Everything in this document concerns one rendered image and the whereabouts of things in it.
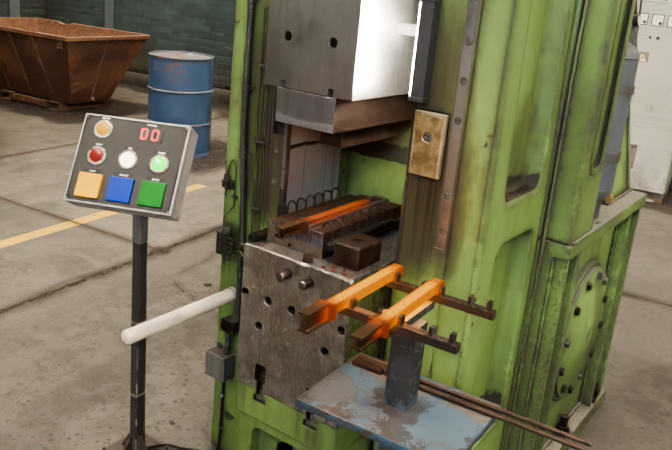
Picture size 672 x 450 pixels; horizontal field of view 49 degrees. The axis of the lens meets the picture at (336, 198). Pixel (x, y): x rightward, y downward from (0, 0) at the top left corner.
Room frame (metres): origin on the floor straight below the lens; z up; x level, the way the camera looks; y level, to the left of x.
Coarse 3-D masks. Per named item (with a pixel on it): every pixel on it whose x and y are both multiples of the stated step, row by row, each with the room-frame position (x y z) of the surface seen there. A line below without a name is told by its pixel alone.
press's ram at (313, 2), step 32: (288, 0) 2.03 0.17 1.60; (320, 0) 1.97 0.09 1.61; (352, 0) 1.92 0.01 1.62; (384, 0) 1.99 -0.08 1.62; (416, 0) 2.13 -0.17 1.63; (288, 32) 2.03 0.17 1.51; (320, 32) 1.97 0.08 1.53; (352, 32) 1.91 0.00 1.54; (384, 32) 2.01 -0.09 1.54; (416, 32) 2.03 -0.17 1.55; (288, 64) 2.02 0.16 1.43; (320, 64) 1.96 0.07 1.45; (352, 64) 1.91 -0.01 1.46; (384, 64) 2.02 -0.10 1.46; (352, 96) 1.91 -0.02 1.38; (384, 96) 2.04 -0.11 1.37
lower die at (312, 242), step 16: (304, 208) 2.18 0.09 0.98; (320, 208) 2.17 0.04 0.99; (400, 208) 2.28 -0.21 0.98; (272, 224) 2.03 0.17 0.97; (320, 224) 2.00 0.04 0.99; (336, 224) 2.02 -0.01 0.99; (352, 224) 2.05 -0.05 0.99; (272, 240) 2.03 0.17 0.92; (288, 240) 2.00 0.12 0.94; (304, 240) 1.97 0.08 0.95; (320, 240) 1.94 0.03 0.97; (320, 256) 1.93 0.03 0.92
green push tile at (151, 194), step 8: (144, 184) 2.10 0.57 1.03; (152, 184) 2.10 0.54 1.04; (160, 184) 2.10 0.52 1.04; (144, 192) 2.09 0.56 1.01; (152, 192) 2.09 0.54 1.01; (160, 192) 2.08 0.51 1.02; (144, 200) 2.08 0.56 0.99; (152, 200) 2.07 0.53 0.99; (160, 200) 2.07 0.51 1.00; (160, 208) 2.07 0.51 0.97
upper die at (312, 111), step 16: (288, 96) 2.02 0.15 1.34; (304, 96) 1.99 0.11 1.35; (320, 96) 1.96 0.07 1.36; (400, 96) 2.21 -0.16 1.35; (288, 112) 2.02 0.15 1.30; (304, 112) 1.99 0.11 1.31; (320, 112) 1.96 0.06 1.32; (336, 112) 1.94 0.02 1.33; (352, 112) 2.00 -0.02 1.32; (368, 112) 2.07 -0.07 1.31; (384, 112) 2.14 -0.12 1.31; (400, 112) 2.22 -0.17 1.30; (320, 128) 1.96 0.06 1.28; (336, 128) 1.94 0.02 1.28; (352, 128) 2.01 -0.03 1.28
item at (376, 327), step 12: (420, 288) 1.61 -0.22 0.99; (432, 288) 1.62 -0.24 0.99; (408, 300) 1.53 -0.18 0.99; (420, 300) 1.56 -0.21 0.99; (384, 312) 1.46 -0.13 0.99; (396, 312) 1.47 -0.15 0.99; (408, 312) 1.50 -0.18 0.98; (372, 324) 1.39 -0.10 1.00; (384, 324) 1.40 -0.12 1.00; (360, 336) 1.33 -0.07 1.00; (372, 336) 1.38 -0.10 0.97; (384, 336) 1.39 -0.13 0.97; (360, 348) 1.32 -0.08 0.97
